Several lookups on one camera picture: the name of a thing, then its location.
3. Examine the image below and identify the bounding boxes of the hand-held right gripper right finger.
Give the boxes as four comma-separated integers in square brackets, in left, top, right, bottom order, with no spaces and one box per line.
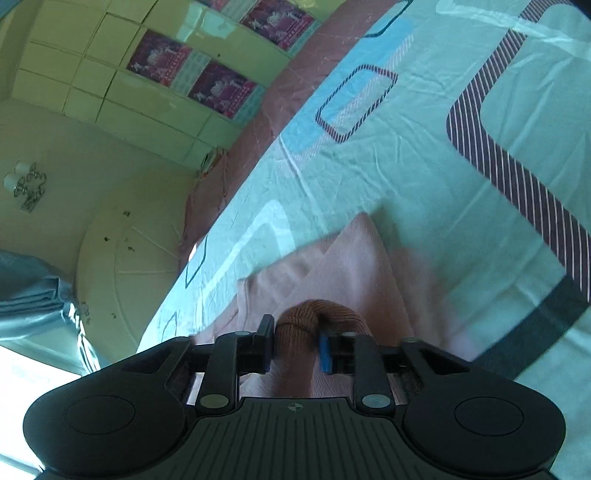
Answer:
[318,330,468,415]

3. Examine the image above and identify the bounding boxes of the cream wardrobe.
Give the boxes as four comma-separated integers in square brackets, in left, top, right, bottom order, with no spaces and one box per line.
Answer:
[8,0,320,163]

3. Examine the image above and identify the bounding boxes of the blue patterned bed sheet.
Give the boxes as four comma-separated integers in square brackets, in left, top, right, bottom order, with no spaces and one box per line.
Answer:
[136,0,591,472]

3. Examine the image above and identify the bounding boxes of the pink sweater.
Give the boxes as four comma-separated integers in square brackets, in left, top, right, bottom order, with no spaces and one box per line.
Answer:
[190,211,469,403]

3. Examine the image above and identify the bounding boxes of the blue patterned curtain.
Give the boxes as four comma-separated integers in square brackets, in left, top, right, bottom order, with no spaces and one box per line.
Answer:
[0,248,103,376]

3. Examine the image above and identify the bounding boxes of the wall lamp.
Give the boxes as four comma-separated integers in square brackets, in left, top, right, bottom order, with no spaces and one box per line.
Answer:
[2,160,48,214]

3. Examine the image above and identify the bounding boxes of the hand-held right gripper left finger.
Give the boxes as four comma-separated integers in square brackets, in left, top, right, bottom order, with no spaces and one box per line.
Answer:
[120,314,278,416]

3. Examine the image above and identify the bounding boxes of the cream bed headboard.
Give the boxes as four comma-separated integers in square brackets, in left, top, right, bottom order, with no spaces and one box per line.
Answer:
[75,167,200,358]

